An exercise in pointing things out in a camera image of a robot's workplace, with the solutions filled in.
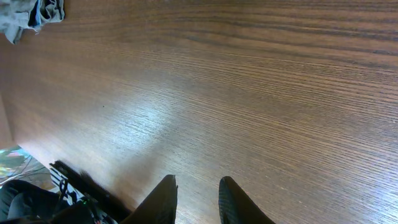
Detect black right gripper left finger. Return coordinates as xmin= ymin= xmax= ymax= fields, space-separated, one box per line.
xmin=120 ymin=174 xmax=178 ymax=224

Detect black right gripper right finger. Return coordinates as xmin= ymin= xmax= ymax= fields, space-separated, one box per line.
xmin=218 ymin=176 xmax=275 ymax=224

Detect folded khaki shorts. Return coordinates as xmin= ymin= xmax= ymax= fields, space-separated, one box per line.
xmin=1 ymin=0 xmax=65 ymax=44

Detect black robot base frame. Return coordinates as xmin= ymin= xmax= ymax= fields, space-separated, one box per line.
xmin=1 ymin=161 xmax=132 ymax=224

